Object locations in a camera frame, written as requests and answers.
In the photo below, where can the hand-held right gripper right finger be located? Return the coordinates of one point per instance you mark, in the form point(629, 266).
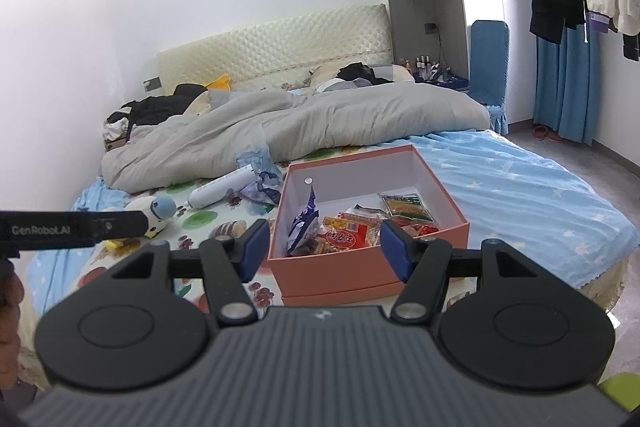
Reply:
point(397, 252)

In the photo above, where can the light blue plastic bag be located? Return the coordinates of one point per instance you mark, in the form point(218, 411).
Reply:
point(255, 161)

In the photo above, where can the white tube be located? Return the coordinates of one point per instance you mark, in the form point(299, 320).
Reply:
point(220, 187)

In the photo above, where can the beige pillow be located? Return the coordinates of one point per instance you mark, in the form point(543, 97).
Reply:
point(400, 74)

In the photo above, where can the pink cardboard box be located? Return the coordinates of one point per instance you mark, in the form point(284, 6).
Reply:
point(340, 279)

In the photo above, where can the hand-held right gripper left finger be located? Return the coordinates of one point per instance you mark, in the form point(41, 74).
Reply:
point(255, 252)

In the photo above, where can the blue chair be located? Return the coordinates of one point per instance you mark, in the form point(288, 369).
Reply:
point(489, 67)

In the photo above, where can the black clothes pile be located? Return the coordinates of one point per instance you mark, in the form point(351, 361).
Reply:
point(160, 104)

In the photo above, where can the row of small bottles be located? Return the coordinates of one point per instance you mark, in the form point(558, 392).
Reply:
point(426, 66)

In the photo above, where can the person's left hand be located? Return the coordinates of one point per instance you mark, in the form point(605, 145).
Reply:
point(10, 337)

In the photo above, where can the blue star-printed bedsheet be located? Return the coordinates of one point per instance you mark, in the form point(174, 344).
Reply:
point(500, 187)

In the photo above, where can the yellow cloth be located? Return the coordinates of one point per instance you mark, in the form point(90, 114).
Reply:
point(219, 83)

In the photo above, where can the crumpled blue-white packet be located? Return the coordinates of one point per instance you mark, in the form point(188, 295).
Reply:
point(262, 187)

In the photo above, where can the grey duvet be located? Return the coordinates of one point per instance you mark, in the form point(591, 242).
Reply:
point(300, 122)

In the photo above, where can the lime green object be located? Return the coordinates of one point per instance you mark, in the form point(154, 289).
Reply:
point(620, 392)

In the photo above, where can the dark brown snack packet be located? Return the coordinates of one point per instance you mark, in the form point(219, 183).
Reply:
point(370, 208)

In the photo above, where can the penguin plush toy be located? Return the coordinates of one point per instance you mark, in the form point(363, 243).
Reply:
point(152, 214)

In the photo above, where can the dark wall socket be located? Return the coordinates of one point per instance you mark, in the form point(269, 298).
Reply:
point(151, 83)
point(430, 27)

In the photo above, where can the red-white snack packet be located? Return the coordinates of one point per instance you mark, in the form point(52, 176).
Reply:
point(345, 240)

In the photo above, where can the cream quilted headboard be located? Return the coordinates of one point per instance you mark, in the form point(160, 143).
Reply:
point(275, 47)

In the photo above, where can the black garment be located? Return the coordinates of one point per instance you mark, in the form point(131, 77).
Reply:
point(362, 73)

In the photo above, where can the red slipper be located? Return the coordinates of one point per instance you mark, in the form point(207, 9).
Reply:
point(540, 134)
point(555, 137)

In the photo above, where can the small yellow object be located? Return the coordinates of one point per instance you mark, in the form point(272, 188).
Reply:
point(122, 244)

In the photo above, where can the green-edged snack packet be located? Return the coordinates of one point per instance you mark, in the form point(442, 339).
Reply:
point(406, 207)

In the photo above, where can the blue curtain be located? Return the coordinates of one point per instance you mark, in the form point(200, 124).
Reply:
point(570, 97)

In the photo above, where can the red foil snack packet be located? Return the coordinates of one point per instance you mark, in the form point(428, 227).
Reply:
point(419, 230)

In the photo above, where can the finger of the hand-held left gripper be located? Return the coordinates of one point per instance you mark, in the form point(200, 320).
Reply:
point(122, 224)

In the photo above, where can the blue-white snack packet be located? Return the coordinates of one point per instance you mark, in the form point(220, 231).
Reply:
point(302, 222)

